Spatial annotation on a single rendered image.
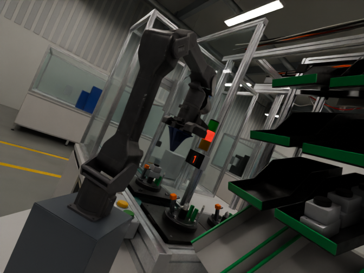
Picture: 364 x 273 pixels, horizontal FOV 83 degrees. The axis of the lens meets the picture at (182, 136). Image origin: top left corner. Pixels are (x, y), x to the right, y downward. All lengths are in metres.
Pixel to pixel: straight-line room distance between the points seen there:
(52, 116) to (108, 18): 4.77
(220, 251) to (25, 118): 5.28
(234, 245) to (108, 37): 8.60
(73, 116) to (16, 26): 4.08
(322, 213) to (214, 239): 0.31
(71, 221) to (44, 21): 8.46
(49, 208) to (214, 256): 0.42
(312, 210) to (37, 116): 5.43
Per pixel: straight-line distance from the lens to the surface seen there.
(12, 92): 8.66
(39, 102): 5.54
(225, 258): 0.63
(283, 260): 0.62
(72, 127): 5.60
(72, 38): 8.69
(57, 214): 0.44
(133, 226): 0.74
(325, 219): 0.49
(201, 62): 0.59
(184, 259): 0.71
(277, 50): 1.64
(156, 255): 0.65
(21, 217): 0.82
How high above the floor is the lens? 1.27
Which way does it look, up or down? 1 degrees up
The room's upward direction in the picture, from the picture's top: 24 degrees clockwise
